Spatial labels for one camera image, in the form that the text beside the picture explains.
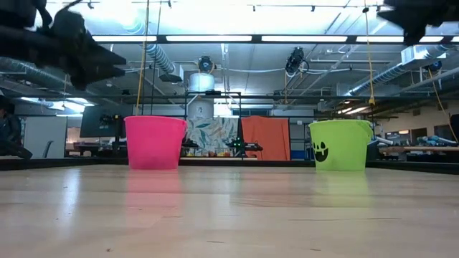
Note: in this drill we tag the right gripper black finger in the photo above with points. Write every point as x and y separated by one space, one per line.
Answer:
414 34
392 16

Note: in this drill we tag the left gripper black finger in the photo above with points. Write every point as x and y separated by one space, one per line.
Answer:
97 75
104 57

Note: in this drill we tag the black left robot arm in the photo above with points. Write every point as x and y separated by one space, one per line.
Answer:
18 43

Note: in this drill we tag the pink halloween bucket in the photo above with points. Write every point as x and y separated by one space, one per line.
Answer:
154 143

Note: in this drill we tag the green halloween bucket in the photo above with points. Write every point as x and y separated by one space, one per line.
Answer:
340 143

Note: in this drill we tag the black monitor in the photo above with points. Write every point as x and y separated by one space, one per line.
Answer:
93 122

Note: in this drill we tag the white panel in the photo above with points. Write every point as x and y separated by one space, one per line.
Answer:
44 132

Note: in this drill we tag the grey chair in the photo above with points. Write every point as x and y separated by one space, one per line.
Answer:
47 148

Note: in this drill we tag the white cylindrical tank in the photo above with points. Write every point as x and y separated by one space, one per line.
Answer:
201 82

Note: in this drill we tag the person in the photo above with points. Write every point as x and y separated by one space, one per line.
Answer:
10 136

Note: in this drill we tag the blue rolls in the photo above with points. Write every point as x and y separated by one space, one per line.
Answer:
434 140

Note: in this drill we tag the wooden background table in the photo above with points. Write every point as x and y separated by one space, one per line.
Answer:
419 148

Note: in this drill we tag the leaf pattern cloth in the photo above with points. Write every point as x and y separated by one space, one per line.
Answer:
211 134

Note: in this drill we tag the long ceiling light bar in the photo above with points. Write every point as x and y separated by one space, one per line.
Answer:
251 38

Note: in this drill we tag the black background robot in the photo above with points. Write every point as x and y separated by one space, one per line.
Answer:
244 146

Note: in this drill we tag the orange cloth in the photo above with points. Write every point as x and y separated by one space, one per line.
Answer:
265 138

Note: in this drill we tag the silver ventilation duct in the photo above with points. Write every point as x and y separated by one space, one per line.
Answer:
387 77
159 57
36 73

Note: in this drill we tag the black metal stand frame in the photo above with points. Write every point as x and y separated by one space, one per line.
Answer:
211 93

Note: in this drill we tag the black aluminium table frame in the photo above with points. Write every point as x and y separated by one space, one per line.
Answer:
251 163

